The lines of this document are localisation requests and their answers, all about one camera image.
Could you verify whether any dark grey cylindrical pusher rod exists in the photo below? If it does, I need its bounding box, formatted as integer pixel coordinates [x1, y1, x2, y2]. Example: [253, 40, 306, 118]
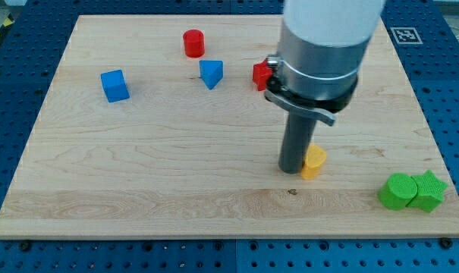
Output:
[278, 113, 316, 174]

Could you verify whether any yellow heart block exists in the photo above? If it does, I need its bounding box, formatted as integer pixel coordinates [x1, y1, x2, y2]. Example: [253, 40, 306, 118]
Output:
[300, 144, 327, 180]

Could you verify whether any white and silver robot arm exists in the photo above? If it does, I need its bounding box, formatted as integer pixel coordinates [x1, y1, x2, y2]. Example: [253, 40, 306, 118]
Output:
[264, 0, 385, 174]

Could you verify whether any red star block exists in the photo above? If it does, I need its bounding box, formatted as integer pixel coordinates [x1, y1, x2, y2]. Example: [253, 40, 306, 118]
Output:
[252, 60, 272, 91]

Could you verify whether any blue triangular prism block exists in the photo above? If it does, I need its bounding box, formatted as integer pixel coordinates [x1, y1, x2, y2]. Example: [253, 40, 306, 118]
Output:
[199, 60, 224, 90]

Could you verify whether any green cylinder block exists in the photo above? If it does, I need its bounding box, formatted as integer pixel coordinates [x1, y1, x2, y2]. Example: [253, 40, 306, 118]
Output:
[378, 173, 418, 211]

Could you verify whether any red cylinder block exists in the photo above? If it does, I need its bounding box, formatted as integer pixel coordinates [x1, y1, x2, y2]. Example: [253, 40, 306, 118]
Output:
[182, 29, 205, 58]

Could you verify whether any white fiducial marker tag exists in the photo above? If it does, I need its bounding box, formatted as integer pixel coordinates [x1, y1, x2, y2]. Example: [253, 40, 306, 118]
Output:
[391, 27, 423, 45]

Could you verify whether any green star block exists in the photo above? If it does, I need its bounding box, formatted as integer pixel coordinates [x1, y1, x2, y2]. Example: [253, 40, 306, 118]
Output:
[407, 170, 448, 213]

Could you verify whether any light wooden board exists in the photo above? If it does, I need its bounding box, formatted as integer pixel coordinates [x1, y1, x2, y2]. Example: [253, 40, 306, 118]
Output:
[0, 15, 459, 240]

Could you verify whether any blue cube block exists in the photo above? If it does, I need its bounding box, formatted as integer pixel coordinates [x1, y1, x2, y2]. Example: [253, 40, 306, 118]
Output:
[100, 70, 130, 103]

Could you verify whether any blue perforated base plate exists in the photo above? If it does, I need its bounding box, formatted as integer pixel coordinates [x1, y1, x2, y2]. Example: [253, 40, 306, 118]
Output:
[0, 1, 459, 272]

